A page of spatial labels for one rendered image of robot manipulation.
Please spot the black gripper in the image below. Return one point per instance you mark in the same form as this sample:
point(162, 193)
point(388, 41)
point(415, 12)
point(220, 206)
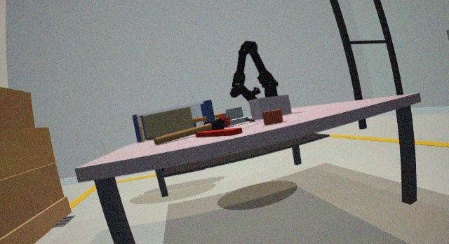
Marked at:
point(248, 95)

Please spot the red flat bar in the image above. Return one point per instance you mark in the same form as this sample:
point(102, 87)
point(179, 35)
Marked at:
point(216, 133)

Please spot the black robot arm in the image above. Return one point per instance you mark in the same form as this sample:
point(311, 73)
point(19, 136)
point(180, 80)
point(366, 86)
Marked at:
point(265, 77)

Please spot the wooden-handled mallet with black head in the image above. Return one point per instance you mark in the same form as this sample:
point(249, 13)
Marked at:
point(217, 124)

